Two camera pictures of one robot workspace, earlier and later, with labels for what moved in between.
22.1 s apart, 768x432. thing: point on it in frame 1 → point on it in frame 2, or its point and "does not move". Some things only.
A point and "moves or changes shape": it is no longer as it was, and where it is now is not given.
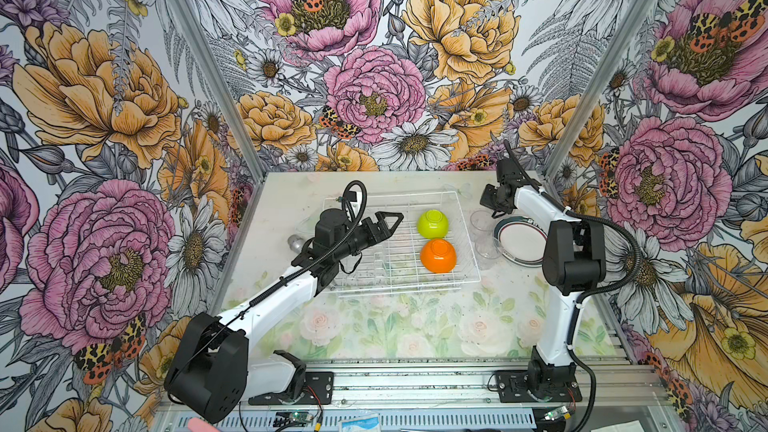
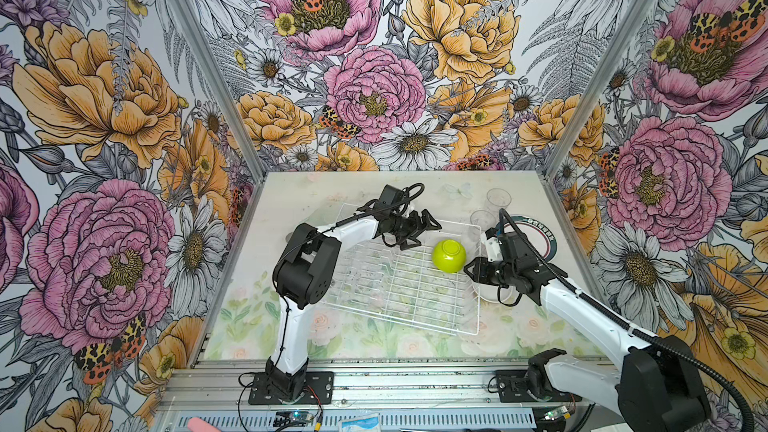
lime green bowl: (433, 223) moves or changes shape
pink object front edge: (198, 425) does not move
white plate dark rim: (521, 240) does not move
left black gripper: (375, 235) → (427, 225)
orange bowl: (438, 255) → (495, 293)
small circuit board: (292, 418) does not move
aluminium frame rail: (622, 394) does not move
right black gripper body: (491, 197) → (497, 272)
